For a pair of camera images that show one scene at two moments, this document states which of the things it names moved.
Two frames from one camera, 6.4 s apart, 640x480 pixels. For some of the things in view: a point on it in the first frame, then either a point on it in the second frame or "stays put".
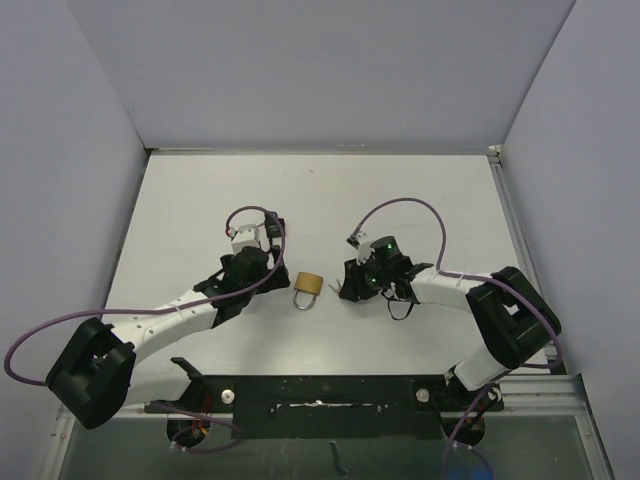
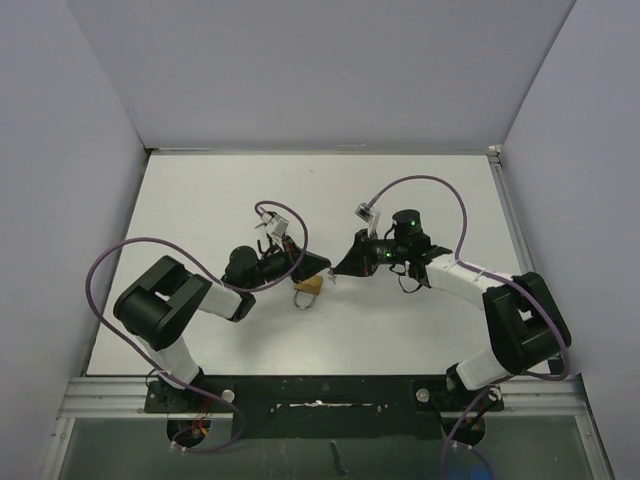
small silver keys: x=338 y=289 to x=333 y=277
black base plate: x=331 y=405 stays put
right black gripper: x=354 y=288 to x=359 y=262
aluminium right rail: x=552 y=389 stays put
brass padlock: x=309 y=283 stays put
